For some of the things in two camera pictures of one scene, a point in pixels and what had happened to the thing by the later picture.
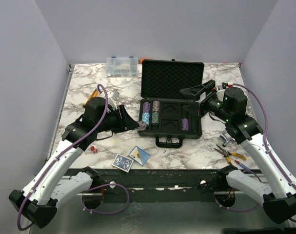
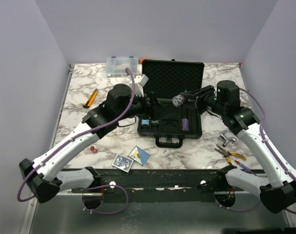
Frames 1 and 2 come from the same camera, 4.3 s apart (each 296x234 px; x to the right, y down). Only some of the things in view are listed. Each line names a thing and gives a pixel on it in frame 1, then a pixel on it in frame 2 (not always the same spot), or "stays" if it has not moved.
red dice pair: (92, 148) stays
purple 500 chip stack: (185, 124) stays
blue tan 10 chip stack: (142, 125) -> (177, 100)
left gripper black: (126, 123) -> (148, 109)
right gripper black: (198, 90) stays
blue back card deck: (123, 163) stays
